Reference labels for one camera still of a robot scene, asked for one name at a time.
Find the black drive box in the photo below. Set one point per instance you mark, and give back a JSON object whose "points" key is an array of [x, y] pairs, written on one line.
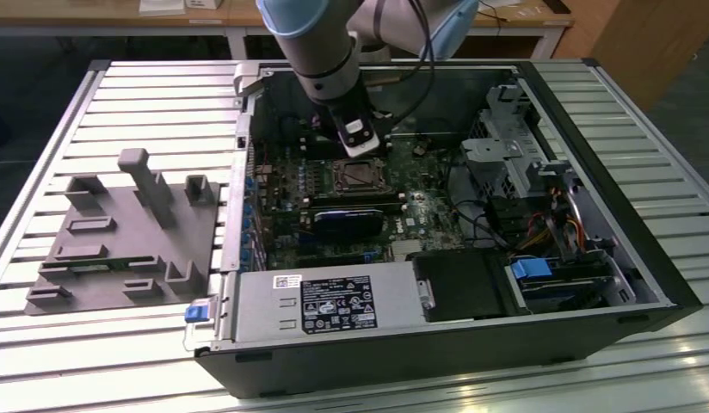
{"points": [[458, 284]]}

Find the black PC case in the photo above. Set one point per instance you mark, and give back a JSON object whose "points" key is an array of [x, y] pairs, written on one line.
{"points": [[390, 365]]}

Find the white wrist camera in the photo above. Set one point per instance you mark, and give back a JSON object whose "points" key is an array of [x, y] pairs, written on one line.
{"points": [[362, 141]]}

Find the small black item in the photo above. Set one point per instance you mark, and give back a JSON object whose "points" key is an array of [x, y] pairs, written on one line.
{"points": [[556, 5]]}

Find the blue case latch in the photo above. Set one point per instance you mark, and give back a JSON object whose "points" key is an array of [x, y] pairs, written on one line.
{"points": [[196, 313]]}

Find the blue disk carrier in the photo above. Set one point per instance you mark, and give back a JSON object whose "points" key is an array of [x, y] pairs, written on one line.
{"points": [[530, 269]]}

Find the small white box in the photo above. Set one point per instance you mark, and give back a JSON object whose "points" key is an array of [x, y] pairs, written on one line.
{"points": [[203, 3]]}

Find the wooden cabinet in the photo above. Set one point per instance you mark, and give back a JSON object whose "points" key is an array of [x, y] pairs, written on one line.
{"points": [[647, 43]]}

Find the black RAM slot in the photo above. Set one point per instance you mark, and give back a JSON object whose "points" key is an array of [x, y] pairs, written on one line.
{"points": [[319, 143], [355, 204], [355, 196], [319, 148], [355, 208], [319, 153], [355, 200], [319, 138]]}

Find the silver chipset heatsink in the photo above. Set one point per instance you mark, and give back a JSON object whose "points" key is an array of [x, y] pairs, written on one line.
{"points": [[406, 248]]}

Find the black graphics card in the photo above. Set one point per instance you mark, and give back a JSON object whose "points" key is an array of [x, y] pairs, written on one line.
{"points": [[346, 226]]}

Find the green RAM stick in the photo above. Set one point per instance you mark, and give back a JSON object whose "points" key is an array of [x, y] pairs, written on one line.
{"points": [[91, 267]]}

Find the gray parts rack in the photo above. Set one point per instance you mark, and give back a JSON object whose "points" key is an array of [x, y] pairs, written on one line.
{"points": [[131, 241]]}

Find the green motherboard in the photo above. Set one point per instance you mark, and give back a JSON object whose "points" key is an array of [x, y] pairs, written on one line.
{"points": [[430, 215]]}

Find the CPU socket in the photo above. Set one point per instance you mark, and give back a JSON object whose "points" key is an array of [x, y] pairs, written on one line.
{"points": [[384, 189]]}

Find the silver power supply unit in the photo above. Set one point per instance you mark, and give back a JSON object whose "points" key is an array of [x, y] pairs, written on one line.
{"points": [[263, 310]]}

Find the metal drive cage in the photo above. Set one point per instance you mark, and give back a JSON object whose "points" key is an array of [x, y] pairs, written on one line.
{"points": [[492, 150]]}

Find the wooden desk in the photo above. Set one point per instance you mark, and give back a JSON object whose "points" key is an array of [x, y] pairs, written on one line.
{"points": [[74, 19]]}

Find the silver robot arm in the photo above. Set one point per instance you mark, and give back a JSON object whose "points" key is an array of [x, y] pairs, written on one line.
{"points": [[320, 56]]}

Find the coin battery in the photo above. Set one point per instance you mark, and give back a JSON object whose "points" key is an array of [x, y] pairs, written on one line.
{"points": [[419, 149]]}

